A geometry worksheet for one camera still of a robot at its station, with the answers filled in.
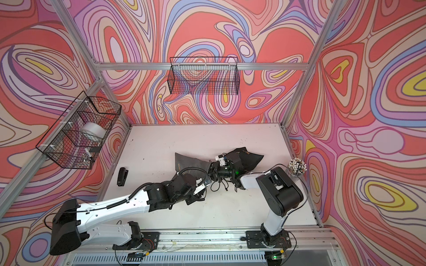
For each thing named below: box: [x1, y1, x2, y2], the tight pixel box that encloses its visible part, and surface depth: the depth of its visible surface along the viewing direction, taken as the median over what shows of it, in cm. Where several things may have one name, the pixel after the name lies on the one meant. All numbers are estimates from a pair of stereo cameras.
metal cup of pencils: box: [288, 157, 308, 176], surface depth 79 cm
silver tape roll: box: [79, 121, 108, 140], surface depth 76 cm
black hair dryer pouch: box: [226, 146, 265, 172], surface depth 97 cm
